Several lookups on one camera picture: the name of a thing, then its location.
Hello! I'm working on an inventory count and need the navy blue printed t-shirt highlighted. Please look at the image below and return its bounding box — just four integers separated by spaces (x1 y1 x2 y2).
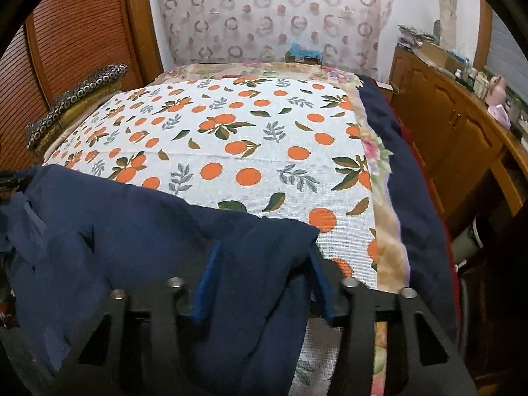
1 165 318 395

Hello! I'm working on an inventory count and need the navy blue bed sheet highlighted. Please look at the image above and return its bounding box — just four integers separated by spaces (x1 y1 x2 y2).
359 75 459 342

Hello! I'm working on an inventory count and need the brown wooden dresser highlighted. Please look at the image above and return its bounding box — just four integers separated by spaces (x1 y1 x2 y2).
389 48 527 236

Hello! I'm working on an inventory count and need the orange fruit print cloth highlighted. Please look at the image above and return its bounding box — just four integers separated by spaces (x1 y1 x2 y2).
43 74 379 396

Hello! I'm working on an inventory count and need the floral cream bed blanket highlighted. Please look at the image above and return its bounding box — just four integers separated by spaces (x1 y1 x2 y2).
43 60 412 396

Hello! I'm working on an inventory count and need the pink figurine on dresser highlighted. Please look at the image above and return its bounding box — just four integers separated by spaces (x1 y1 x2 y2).
485 76 511 130

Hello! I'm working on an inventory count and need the cardboard box on dresser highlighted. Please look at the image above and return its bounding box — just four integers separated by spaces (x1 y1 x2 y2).
413 41 464 73

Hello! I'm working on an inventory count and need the brown louvered wooden wardrobe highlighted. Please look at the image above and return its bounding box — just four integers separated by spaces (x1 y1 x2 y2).
1 0 163 170

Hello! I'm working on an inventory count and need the blue item on headboard box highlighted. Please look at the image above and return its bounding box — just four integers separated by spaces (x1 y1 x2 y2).
284 43 323 65

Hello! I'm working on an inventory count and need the black ring patterned folded cloth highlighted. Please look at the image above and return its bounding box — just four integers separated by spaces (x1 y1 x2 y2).
25 63 128 149

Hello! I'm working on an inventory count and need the ring patterned wall curtain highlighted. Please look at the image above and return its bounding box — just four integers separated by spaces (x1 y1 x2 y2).
158 0 394 77

